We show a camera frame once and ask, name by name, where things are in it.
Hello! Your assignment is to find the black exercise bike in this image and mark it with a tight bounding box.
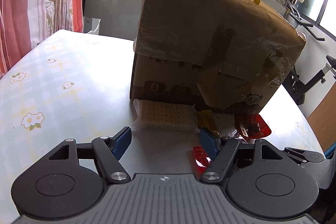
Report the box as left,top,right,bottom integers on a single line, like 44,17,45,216
285,0,336,105

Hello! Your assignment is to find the white plastic bin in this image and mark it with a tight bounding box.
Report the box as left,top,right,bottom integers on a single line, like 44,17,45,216
83,17,101,35

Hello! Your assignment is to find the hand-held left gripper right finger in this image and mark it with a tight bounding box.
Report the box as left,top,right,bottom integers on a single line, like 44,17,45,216
199,128,285,184

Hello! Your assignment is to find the yellow snack bar packet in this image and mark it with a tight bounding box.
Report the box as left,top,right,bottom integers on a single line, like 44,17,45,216
196,110,220,138

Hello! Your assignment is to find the white cracker packet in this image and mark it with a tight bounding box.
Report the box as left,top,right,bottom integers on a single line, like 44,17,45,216
130,99,200,134

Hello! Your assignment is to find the red patterned curtain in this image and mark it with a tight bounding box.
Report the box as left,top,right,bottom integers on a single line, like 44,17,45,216
0,0,88,75

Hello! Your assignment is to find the brown cardboard box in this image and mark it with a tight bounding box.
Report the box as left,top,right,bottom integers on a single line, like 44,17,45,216
129,0,307,119

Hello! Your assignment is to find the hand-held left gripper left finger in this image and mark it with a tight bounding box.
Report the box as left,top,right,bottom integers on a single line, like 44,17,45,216
47,126,132,184

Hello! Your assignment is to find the wooden board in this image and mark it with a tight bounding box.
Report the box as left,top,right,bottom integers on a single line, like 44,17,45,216
307,98,336,153

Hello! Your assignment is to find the floral tablecloth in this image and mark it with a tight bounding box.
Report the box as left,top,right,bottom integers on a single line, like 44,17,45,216
0,29,326,224

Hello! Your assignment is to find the blue plastic object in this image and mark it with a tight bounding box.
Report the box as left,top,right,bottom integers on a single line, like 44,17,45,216
324,143,336,160

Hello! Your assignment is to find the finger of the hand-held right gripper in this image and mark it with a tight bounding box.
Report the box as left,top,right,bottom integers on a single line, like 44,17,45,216
284,147,325,164

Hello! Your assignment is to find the small red candy packet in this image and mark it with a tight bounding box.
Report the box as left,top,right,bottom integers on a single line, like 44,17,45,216
193,145,213,168

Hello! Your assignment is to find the large red snack packet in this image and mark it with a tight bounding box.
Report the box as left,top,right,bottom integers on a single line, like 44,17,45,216
234,114,272,139

